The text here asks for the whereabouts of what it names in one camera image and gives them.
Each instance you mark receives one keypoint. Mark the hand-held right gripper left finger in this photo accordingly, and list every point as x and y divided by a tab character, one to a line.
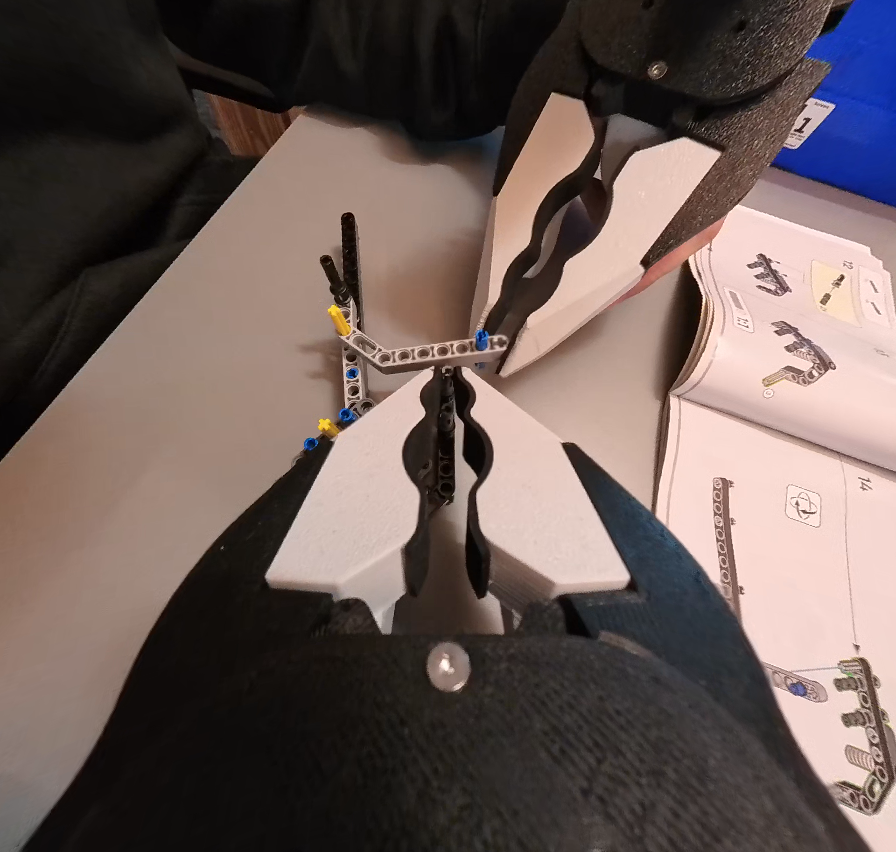
350	509

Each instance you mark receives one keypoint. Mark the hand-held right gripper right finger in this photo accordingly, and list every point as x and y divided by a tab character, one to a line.
546	516

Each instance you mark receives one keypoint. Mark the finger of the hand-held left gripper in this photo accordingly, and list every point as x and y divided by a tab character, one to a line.
539	173
630	236

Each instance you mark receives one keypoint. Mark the grey black toy brick assembly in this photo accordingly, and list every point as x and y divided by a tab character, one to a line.
420	355

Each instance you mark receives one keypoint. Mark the person's left forearm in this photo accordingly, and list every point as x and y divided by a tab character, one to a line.
392	40

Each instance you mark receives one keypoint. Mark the light grey desk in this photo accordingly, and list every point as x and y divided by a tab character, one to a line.
175	446

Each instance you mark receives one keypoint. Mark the blue plastic bin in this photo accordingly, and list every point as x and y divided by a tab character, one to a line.
861	82

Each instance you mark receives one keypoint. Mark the white instruction booklet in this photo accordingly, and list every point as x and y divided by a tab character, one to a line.
784	488

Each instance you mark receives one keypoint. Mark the person's black clothing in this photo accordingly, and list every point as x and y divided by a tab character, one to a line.
84	166

